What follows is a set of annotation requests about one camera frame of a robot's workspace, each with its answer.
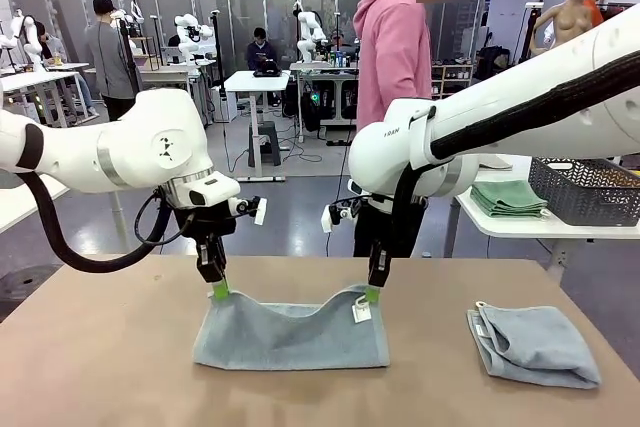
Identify mannequin with orange shirt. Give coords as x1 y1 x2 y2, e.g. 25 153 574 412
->
585 0 609 28

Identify black stand with white top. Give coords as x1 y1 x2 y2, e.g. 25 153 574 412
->
509 1 545 71

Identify black device on desk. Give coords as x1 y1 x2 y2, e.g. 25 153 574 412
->
253 59 282 78

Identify black tripod pole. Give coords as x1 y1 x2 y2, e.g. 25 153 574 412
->
117 16 147 98

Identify small white standing desk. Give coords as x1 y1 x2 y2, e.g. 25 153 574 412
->
223 70 291 183

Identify black right arm cable sleeve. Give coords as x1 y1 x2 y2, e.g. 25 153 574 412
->
392 59 640 261

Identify large white table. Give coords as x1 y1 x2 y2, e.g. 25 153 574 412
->
454 154 640 281
0 174 132 254

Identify black bags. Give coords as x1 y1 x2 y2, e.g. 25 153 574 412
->
477 45 512 82

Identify man in grey jacket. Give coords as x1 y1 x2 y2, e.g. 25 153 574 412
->
83 0 140 123

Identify grey step stool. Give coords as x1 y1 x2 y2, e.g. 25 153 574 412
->
248 120 282 167

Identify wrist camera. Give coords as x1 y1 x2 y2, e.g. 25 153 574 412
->
321 199 361 235
227 195 269 226

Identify seated person in grey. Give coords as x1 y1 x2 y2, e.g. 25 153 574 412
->
37 31 99 118

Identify light blue towel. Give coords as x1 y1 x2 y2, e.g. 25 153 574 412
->
466 300 603 391
192 283 391 371

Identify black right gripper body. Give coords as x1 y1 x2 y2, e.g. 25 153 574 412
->
368 196 401 249

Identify white workbench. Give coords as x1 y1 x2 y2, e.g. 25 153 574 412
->
289 60 359 143

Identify bare mannequin with black trousers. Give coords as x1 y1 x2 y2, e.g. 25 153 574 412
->
529 0 601 58

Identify seated person in navy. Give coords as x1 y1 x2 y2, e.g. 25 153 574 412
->
246 26 281 73

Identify black camera stand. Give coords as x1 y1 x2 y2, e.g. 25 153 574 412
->
210 9 229 123

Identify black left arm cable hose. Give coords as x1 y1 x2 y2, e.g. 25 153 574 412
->
17 169 174 274

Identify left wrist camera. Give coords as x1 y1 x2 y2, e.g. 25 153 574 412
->
227 195 269 226

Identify grey woven plastic basket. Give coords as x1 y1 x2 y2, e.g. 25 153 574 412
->
528 156 640 227

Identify person in pink hoodie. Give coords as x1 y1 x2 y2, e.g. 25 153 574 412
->
352 0 474 258

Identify white shoe rack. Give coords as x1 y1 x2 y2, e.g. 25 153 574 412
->
430 62 475 98

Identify black computer tower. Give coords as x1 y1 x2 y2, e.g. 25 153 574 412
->
301 89 324 132

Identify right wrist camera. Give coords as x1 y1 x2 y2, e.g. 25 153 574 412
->
321 199 361 235

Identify green towel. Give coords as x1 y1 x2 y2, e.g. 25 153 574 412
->
469 179 551 221

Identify long white desk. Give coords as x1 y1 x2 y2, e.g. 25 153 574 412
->
0 62 85 123

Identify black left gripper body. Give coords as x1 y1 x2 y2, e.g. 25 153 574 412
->
174 204 237 251

